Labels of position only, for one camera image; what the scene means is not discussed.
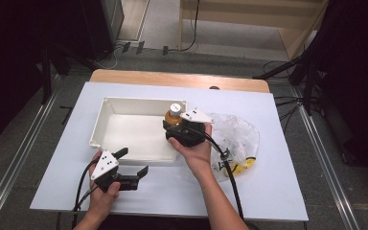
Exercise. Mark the orange bottle with silver cap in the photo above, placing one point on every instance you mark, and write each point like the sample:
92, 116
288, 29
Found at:
173, 115

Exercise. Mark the person's right hand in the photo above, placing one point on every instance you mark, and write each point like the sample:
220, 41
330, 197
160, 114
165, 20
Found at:
196, 155

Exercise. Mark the black cabinet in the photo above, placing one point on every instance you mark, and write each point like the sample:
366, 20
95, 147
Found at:
103, 22

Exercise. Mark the wooden table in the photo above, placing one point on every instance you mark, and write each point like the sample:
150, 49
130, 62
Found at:
159, 79

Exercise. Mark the metal floor rail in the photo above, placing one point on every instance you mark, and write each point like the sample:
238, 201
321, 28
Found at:
16, 166
319, 150

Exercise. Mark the black tripod leg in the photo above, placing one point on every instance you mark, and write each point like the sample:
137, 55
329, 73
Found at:
278, 68

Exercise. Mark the black stand post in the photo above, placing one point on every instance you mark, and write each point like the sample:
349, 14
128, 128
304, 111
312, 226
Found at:
46, 76
309, 89

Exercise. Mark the light wooden shelf unit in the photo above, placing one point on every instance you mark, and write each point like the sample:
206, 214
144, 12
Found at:
246, 16

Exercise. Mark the white board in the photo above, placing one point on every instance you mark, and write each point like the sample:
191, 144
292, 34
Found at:
159, 201

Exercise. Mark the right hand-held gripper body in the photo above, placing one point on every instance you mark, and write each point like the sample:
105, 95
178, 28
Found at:
198, 116

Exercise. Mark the white plastic bin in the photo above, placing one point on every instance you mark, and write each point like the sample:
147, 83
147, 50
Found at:
134, 134

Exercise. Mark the clear printed plastic bag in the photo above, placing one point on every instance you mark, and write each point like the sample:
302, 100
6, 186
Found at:
239, 137

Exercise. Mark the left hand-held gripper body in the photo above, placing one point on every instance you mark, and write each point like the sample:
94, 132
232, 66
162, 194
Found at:
107, 164

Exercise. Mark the dark curtain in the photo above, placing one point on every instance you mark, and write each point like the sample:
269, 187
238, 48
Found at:
357, 80
9, 64

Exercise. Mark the person's left hand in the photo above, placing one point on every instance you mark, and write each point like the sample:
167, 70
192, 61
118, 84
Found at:
103, 201

